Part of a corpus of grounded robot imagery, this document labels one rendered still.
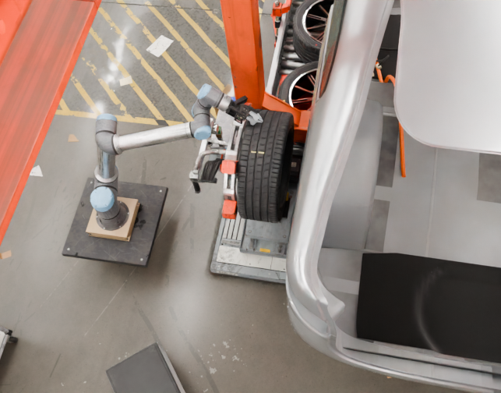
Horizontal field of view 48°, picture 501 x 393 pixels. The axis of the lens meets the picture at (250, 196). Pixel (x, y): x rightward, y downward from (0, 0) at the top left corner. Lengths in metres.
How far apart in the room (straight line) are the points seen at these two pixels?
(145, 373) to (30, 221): 1.64
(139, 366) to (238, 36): 2.00
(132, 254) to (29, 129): 2.90
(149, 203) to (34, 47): 2.95
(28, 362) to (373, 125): 2.74
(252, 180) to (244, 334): 1.23
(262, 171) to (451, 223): 1.04
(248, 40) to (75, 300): 2.20
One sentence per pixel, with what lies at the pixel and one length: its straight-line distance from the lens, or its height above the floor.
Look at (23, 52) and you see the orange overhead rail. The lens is 1.09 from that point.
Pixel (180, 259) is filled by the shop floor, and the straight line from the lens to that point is 4.06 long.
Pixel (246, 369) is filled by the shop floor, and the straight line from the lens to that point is 3.79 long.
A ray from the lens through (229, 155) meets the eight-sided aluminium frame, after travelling 3.08.
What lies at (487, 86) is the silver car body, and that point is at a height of 2.88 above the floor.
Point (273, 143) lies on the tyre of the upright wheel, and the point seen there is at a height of 1.17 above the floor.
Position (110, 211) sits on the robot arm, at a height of 0.55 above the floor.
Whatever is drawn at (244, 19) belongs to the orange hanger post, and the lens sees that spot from 2.98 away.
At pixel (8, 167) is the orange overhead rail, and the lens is 0.95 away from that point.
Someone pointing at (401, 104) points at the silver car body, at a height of 2.84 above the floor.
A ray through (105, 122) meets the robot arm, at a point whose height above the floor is 1.19.
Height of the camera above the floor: 3.72
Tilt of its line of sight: 62 degrees down
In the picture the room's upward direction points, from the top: 9 degrees counter-clockwise
